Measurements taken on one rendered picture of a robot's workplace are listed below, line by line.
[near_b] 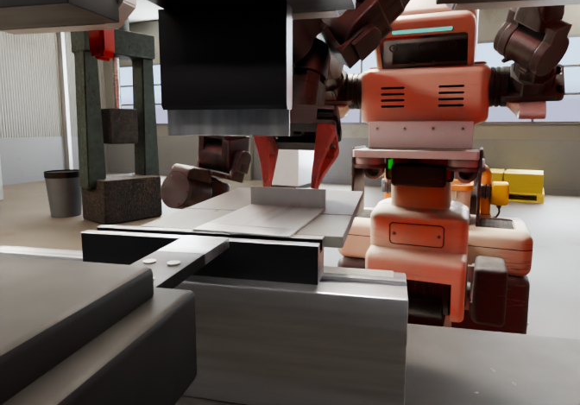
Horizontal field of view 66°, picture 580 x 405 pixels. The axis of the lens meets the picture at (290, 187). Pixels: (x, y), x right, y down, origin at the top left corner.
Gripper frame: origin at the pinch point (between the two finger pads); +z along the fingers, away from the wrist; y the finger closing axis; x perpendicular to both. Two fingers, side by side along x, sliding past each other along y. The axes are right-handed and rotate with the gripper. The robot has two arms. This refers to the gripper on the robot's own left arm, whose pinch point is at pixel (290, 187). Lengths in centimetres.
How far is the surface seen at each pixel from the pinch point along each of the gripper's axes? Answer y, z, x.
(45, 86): -688, -450, 620
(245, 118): 0.1, 2.0, -18.4
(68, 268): -0.4, 16.7, -32.2
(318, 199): 3.9, 2.5, -3.0
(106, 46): -16.3, -7.3, -16.0
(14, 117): -700, -357, 591
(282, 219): 1.7, 6.7, -8.5
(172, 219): -8.7, 7.7, -9.4
